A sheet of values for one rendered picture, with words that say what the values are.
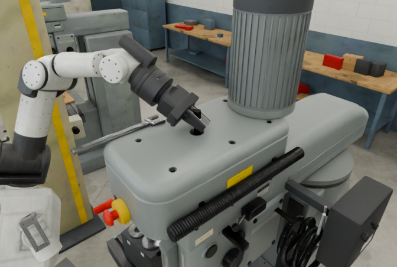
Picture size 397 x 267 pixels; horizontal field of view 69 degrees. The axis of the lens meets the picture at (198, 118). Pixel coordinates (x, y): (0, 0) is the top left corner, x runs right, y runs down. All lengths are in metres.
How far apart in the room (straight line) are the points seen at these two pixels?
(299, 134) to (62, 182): 2.19
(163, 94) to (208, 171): 0.21
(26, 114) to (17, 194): 0.23
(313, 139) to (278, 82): 0.35
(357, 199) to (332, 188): 0.35
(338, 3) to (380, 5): 0.58
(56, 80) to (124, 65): 0.25
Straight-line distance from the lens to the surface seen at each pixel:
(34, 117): 0.96
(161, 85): 0.70
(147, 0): 7.93
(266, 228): 1.06
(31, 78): 0.91
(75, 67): 0.84
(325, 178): 1.20
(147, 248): 1.47
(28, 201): 1.01
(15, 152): 1.01
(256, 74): 0.77
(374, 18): 4.96
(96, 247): 2.99
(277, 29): 0.73
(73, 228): 3.17
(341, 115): 1.23
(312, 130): 1.08
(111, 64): 0.72
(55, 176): 2.75
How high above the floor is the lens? 2.28
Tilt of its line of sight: 29 degrees down
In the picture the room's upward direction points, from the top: straight up
